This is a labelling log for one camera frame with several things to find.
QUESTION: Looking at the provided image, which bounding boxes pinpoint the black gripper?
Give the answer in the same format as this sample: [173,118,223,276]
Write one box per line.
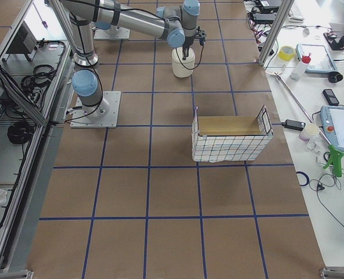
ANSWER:
[182,37,194,60]

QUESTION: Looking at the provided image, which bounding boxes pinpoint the white trash can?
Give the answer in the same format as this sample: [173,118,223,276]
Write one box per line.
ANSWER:
[172,47,195,78]

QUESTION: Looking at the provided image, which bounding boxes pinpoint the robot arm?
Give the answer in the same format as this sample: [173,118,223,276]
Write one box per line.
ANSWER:
[60,1,200,68]
[72,69,110,122]

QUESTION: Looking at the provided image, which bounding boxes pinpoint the yellow tape roll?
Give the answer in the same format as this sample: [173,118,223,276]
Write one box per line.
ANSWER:
[278,46,296,62]

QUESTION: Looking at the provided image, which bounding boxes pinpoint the red capped plastic bottle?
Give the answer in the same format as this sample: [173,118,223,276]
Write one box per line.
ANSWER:
[290,53,311,81]

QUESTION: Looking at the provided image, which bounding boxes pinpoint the far teach pendant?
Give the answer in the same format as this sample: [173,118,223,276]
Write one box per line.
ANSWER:
[296,44,338,74]

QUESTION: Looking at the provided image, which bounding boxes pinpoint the teach pendant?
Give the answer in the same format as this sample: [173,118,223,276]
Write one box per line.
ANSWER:
[320,106,344,152]
[296,44,338,74]

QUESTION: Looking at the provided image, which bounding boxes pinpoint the paper cup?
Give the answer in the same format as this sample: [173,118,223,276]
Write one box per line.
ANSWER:
[299,123,319,141]

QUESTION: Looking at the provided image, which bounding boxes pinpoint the black small bowl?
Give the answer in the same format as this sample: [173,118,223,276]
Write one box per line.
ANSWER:
[328,71,343,84]

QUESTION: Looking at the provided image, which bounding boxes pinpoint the black phone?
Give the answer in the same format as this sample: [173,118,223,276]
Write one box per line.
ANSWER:
[322,89,339,106]

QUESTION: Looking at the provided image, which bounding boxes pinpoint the near teach pendant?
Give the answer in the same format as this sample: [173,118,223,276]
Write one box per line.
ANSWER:
[320,106,344,152]

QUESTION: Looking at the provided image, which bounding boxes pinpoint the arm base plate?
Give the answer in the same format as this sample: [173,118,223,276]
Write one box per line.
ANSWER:
[70,91,121,128]
[94,27,130,41]

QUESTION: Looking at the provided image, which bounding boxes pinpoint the wire basket with cloth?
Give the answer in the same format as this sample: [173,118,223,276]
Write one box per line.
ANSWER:
[191,105,274,163]

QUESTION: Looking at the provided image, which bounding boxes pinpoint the aluminium frame post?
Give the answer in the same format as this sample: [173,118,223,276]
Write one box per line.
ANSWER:
[258,0,294,66]

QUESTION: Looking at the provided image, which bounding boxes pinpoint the blue tape ring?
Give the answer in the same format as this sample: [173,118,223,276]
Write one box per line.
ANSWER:
[296,171,310,187]

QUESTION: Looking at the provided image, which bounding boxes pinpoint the green handled reacher tool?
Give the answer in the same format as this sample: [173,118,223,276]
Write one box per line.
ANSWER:
[267,72,344,177]

